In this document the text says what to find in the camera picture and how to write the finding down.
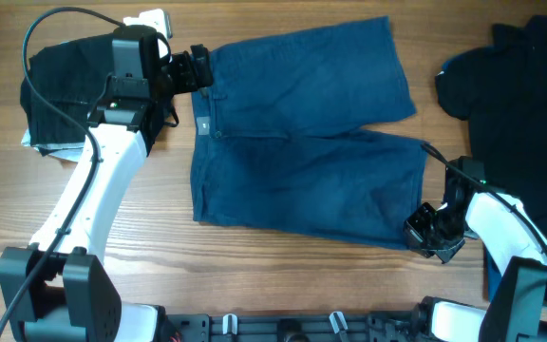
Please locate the black folded garment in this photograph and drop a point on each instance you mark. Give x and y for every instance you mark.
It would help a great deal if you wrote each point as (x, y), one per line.
(76, 90)

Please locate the black polo shirt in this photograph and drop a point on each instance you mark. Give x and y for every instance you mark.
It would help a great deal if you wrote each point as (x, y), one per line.
(501, 92)

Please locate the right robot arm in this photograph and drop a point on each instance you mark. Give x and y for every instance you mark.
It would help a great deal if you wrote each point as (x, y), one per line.
(474, 209)

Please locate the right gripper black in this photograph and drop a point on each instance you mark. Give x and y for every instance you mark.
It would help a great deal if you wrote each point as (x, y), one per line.
(414, 234)

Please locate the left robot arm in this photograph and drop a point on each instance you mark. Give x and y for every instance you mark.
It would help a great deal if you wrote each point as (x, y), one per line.
(56, 288)

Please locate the blue denim shorts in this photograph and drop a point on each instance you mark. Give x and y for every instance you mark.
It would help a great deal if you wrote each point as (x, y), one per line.
(286, 136)

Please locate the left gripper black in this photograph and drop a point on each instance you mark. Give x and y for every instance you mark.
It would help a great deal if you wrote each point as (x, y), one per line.
(188, 81)

